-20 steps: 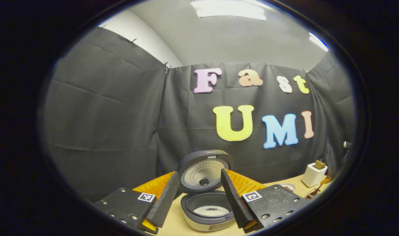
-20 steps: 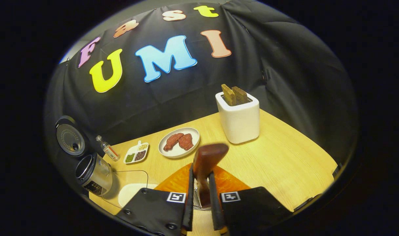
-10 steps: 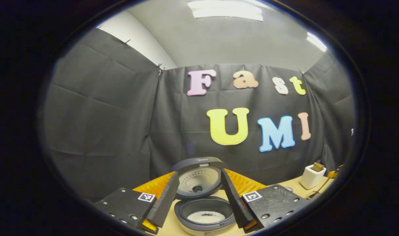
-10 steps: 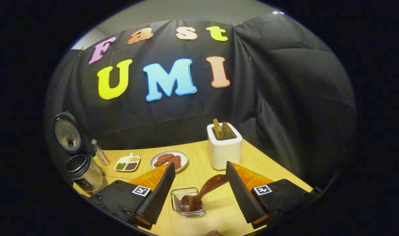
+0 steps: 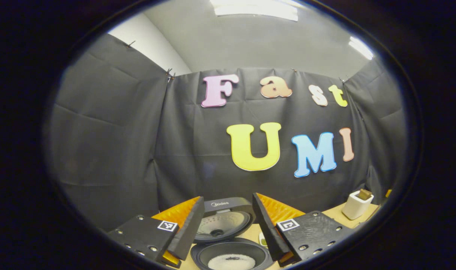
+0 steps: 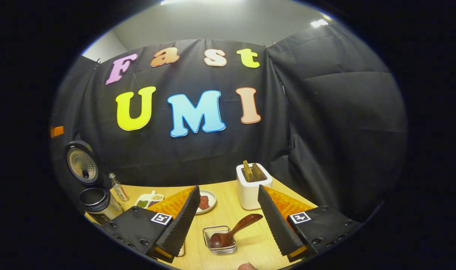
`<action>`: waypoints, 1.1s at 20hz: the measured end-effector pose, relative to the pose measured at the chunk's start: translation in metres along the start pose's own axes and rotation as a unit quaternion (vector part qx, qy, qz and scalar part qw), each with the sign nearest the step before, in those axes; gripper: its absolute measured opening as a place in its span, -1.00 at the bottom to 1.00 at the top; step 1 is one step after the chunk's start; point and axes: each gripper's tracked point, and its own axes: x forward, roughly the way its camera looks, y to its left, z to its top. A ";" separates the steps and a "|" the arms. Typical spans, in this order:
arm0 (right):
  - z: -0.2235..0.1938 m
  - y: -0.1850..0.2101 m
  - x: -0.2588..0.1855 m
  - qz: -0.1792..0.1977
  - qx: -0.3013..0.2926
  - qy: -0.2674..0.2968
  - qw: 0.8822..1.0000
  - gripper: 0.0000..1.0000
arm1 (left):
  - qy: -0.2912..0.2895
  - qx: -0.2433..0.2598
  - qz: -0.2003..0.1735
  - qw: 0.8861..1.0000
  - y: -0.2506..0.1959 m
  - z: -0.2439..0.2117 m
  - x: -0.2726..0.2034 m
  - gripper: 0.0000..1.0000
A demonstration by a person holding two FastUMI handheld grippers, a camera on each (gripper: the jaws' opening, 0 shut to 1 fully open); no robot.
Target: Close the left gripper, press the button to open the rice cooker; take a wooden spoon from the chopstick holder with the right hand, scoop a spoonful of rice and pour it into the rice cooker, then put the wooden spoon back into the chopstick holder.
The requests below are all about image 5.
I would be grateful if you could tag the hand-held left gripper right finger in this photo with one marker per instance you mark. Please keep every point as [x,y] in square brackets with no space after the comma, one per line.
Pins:
[269,232]

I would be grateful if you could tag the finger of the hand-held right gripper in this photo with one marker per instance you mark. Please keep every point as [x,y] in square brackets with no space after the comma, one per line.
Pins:
[388,193]

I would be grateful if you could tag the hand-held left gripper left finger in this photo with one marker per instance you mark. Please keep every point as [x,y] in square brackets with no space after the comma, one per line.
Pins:
[188,232]

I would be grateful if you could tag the black silver rice cooker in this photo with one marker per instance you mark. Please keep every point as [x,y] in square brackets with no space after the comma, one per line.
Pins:
[228,225]

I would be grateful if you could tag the white rice pile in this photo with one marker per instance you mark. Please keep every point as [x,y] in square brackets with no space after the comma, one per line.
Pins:
[231,262]

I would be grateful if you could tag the white utensil holder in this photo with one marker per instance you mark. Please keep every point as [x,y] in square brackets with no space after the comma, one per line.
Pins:
[355,208]

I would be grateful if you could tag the white divided dish of beans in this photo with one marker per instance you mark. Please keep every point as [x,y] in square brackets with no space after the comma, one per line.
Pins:
[262,240]

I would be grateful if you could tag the small ceiling light panel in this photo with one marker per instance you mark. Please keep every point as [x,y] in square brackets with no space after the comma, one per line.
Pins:
[361,48]

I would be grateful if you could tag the large ceiling light panel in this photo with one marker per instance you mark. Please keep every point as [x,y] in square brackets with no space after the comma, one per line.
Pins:
[256,9]

